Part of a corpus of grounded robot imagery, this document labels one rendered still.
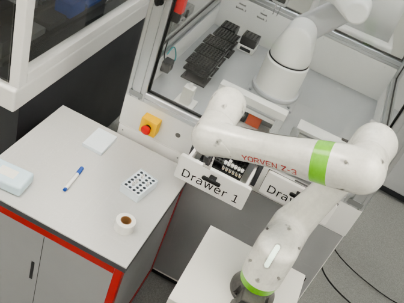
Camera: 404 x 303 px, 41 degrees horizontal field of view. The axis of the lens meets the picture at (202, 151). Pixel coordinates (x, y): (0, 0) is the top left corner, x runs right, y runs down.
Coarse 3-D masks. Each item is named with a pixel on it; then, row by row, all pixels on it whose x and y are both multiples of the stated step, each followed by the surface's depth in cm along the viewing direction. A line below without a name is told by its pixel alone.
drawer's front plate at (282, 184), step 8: (272, 176) 208; (280, 176) 207; (264, 184) 211; (272, 184) 210; (280, 184) 208; (288, 184) 207; (296, 184) 207; (264, 192) 213; (288, 192) 209; (280, 200) 212; (288, 200) 211; (336, 208) 205; (328, 216) 208
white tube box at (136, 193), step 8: (136, 176) 204; (144, 176) 205; (152, 176) 206; (128, 184) 199; (136, 184) 200; (144, 184) 202; (152, 184) 203; (128, 192) 198; (136, 192) 198; (144, 192) 199; (136, 200) 197
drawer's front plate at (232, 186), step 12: (180, 156) 200; (180, 168) 203; (192, 168) 201; (204, 168) 199; (192, 180) 204; (204, 180) 202; (216, 180) 200; (228, 180) 198; (216, 192) 203; (228, 192) 201; (240, 192) 199; (240, 204) 202
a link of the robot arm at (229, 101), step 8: (224, 88) 159; (232, 88) 159; (216, 96) 158; (224, 96) 157; (232, 96) 157; (240, 96) 158; (208, 104) 159; (216, 104) 156; (224, 104) 155; (232, 104) 156; (240, 104) 158; (224, 112) 154; (232, 112) 155; (240, 112) 158; (232, 120) 155
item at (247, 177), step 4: (192, 152) 208; (196, 152) 212; (192, 156) 208; (196, 156) 216; (200, 156) 217; (252, 164) 223; (248, 168) 220; (252, 168) 221; (256, 168) 212; (248, 172) 219; (252, 172) 210; (244, 176) 216; (248, 176) 217; (252, 176) 208; (240, 180) 213; (244, 180) 214; (248, 180) 205; (248, 184) 204
